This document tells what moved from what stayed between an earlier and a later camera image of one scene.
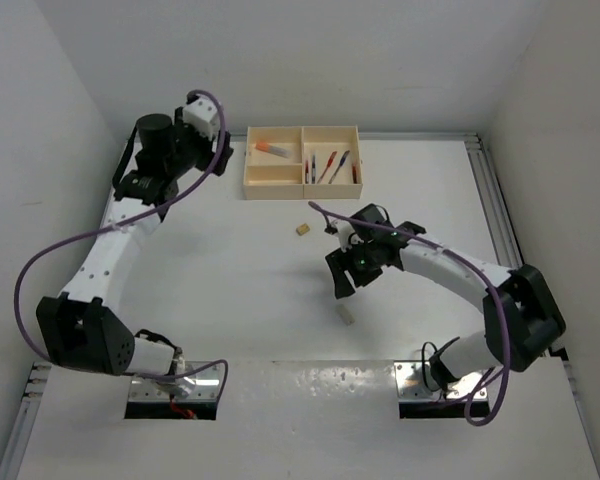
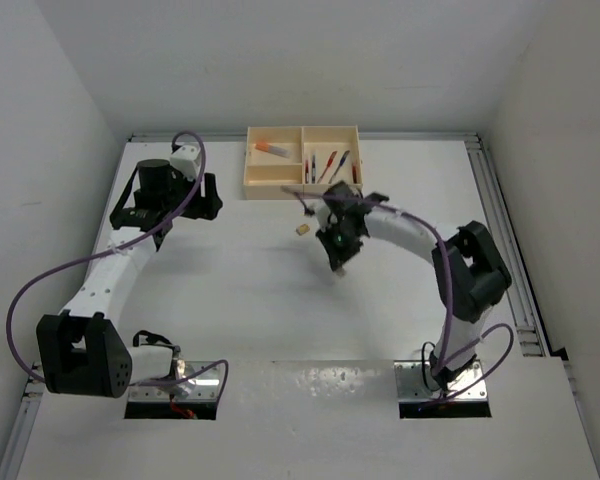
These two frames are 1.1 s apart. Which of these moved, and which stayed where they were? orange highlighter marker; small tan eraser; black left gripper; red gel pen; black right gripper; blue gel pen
Moved: black right gripper; black left gripper
Stayed: orange highlighter marker; red gel pen; small tan eraser; blue gel pen
